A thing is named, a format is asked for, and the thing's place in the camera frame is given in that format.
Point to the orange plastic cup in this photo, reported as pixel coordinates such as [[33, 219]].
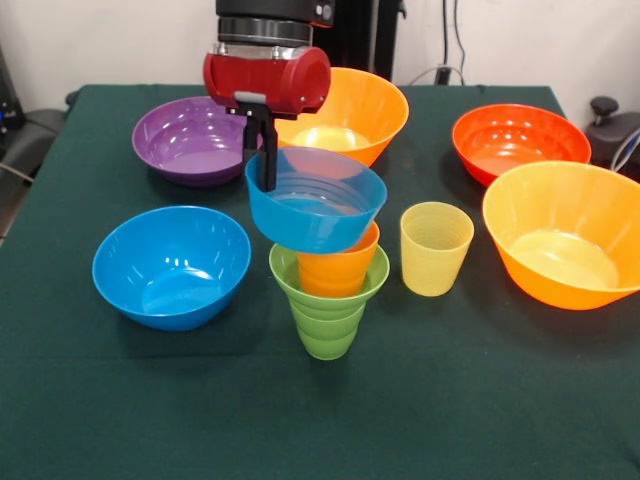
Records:
[[337, 272]]

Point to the green plastic cup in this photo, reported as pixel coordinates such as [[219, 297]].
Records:
[[327, 340]]

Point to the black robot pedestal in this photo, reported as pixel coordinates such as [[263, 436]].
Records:
[[365, 35]]

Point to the black office chair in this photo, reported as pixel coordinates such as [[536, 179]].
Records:
[[35, 125]]

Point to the red plastic bowl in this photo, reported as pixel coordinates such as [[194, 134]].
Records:
[[520, 140]]

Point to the round blue plastic bowl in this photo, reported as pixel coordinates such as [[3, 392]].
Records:
[[170, 280]]

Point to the shallow translucent blue bowl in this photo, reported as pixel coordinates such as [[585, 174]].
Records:
[[310, 227]]

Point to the black computer case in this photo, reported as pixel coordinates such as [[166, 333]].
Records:
[[7, 100]]

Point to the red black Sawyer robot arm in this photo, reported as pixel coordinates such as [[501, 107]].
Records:
[[267, 20]]

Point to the yellow plastic cup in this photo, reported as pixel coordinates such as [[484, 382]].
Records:
[[435, 270]]

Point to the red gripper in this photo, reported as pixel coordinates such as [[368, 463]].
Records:
[[265, 82]]

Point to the dark green tablecloth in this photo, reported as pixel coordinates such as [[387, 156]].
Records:
[[400, 400]]

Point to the green plastic bowl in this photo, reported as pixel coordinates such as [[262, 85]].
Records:
[[285, 270]]

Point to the black chair with knob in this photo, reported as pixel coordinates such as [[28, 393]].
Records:
[[615, 130]]

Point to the large orange plastic bowl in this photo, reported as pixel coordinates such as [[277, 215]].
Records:
[[560, 250], [365, 105]]

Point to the purple plastic bowl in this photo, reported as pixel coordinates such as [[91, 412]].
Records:
[[190, 145]]

